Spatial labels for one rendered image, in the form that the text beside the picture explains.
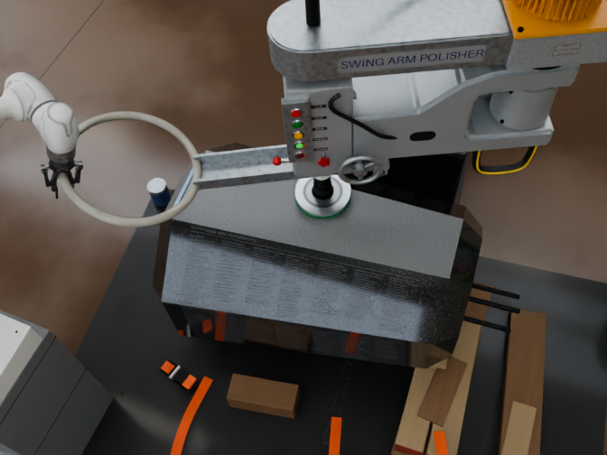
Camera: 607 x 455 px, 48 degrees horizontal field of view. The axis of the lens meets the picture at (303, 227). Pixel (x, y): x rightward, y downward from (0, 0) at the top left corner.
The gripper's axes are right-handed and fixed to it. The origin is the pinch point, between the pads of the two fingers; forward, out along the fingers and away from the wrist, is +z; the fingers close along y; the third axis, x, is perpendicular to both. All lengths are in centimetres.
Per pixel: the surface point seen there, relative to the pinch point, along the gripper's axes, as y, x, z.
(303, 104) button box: 64, -24, -65
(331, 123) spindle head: 75, -25, -57
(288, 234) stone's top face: 76, -29, 3
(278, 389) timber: 78, -67, 74
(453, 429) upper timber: 135, -108, 46
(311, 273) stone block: 81, -45, 7
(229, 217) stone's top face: 58, -15, 10
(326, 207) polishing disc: 90, -25, -7
